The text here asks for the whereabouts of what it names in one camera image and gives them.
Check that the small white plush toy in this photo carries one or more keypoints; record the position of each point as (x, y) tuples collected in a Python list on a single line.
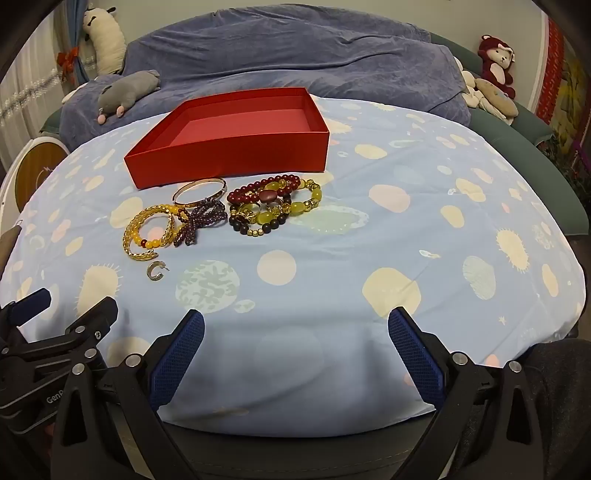
[(471, 92)]

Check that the purple-blue blanket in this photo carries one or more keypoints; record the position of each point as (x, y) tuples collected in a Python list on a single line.
[(277, 55)]

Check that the gold bangle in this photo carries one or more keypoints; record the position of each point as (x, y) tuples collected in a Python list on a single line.
[(175, 195)]

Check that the white long plush toy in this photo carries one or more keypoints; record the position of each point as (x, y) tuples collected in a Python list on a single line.
[(108, 41)]

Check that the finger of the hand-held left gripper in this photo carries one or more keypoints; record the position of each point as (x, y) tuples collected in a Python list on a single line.
[(30, 305), (94, 321)]

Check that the beige round plush cushion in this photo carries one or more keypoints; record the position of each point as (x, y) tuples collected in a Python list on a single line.
[(498, 94)]

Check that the blue curtain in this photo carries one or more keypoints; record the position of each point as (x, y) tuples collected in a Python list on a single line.
[(78, 27)]

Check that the white sheer curtain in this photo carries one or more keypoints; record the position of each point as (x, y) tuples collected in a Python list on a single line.
[(23, 92)]

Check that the red curtain bow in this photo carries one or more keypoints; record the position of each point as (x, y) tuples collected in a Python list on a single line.
[(68, 60)]

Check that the light blue planet-print bedsheet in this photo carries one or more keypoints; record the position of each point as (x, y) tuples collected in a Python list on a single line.
[(323, 277)]

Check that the red plush monkey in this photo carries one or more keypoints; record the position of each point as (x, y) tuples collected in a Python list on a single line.
[(491, 69)]

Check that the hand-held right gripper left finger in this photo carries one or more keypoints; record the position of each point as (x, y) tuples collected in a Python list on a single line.
[(178, 355)]

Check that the grey plush mouse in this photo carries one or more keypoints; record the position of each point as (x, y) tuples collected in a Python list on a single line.
[(129, 87)]

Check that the gold hoop earring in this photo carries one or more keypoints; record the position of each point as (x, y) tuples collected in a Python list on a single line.
[(152, 273)]

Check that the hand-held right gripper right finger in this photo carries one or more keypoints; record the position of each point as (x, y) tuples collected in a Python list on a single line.
[(415, 355)]

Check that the red and yellow wall poster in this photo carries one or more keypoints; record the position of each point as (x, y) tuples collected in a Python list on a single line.
[(568, 92)]

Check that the red cardboard box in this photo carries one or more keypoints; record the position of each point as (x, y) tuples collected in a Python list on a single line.
[(231, 157)]

